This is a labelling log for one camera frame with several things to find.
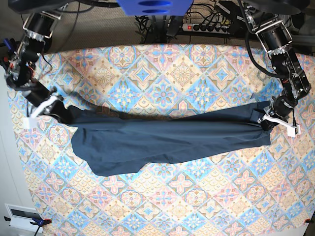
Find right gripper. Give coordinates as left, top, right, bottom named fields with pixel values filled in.
left=23, top=85, right=71, bottom=123

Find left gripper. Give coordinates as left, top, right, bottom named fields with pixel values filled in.
left=258, top=97, right=298, bottom=131

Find dark navy t-shirt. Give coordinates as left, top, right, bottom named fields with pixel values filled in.
left=68, top=101, right=271, bottom=177

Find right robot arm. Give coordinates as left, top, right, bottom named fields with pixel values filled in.
left=4, top=11, right=73, bottom=124

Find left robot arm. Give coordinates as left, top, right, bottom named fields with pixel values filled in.
left=239, top=3, right=311, bottom=135

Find patterned tile tablecloth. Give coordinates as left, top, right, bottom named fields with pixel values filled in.
left=7, top=45, right=315, bottom=236

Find blue clamp upper left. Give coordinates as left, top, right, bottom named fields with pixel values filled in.
left=0, top=38, right=20, bottom=53

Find blue orange clamp bottom left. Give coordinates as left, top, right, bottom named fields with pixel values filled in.
left=30, top=218, right=52, bottom=236

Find white floor vent box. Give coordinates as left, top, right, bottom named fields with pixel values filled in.
left=4, top=204, right=41, bottom=233

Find white power strip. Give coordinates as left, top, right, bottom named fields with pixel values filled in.
left=182, top=23, right=229, bottom=34

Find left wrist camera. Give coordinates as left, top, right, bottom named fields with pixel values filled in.
left=287, top=124, right=301, bottom=138

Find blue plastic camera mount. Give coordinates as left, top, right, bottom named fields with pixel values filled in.
left=117, top=0, right=193, bottom=16

